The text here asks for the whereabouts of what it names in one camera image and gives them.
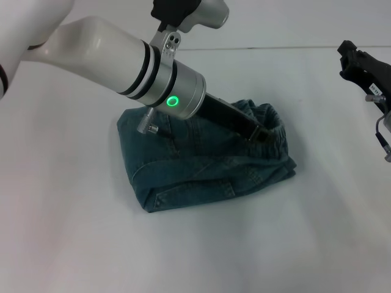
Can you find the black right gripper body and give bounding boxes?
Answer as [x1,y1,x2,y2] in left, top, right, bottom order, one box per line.
[360,52,391,105]

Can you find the right arm cable with connectors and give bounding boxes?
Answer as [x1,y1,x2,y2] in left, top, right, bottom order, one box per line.
[365,94,391,163]

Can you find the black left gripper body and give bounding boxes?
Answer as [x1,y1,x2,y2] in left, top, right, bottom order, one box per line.
[198,94,267,143]

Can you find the blue denim shorts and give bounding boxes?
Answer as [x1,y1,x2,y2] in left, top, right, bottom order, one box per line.
[116,98,298,219]

